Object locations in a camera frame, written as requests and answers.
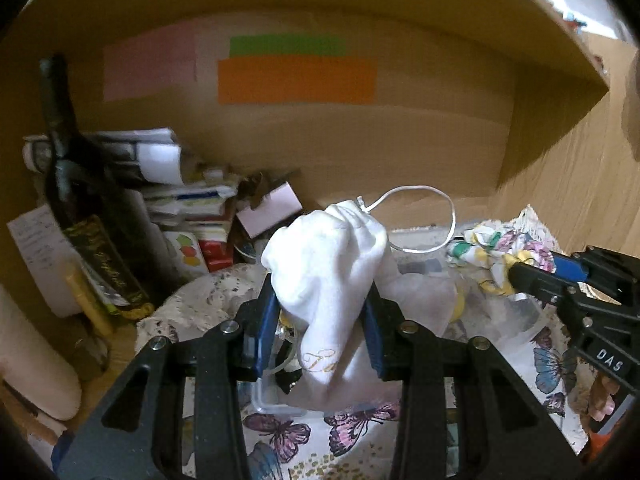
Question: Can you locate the floral patterned cloth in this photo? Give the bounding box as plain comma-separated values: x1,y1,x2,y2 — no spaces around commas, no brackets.
446,209,560,297

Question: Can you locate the white drawstring pouch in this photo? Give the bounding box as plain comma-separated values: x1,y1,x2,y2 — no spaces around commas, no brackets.
260,184,458,413

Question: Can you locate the person's hand on gripper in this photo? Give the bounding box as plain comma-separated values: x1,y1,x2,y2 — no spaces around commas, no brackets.
588,373,620,422

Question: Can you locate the white cylindrical roll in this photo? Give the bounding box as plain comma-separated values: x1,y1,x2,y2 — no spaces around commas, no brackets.
1,287,82,420

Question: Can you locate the clear plastic storage bin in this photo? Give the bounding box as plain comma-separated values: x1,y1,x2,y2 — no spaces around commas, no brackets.
262,226,544,413

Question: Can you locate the yellow tube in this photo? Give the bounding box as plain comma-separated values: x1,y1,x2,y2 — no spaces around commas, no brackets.
63,260,114,338

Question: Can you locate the butterfly print lace tablecloth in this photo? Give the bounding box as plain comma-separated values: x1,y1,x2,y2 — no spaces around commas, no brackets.
134,204,591,480

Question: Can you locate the white handwritten paper note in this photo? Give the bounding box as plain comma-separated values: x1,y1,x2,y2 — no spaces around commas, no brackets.
8,204,81,318

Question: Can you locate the dark wine bottle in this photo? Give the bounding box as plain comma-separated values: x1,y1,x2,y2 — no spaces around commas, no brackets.
39,53,156,321

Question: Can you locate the stack of papers and books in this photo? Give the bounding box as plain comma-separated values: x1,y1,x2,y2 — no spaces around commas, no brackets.
23,128,248,283

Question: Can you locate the small pink white box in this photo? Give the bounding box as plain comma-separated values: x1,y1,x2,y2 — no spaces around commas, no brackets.
236,182,303,238

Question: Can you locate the orange sticky note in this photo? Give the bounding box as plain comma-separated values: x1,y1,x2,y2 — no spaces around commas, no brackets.
218,55,378,105

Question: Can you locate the pink sticky note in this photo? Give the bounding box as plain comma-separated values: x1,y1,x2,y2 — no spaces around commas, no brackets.
103,22,196,102

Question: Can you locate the green sticky note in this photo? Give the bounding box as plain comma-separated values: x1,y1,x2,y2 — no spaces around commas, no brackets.
229,34,347,58

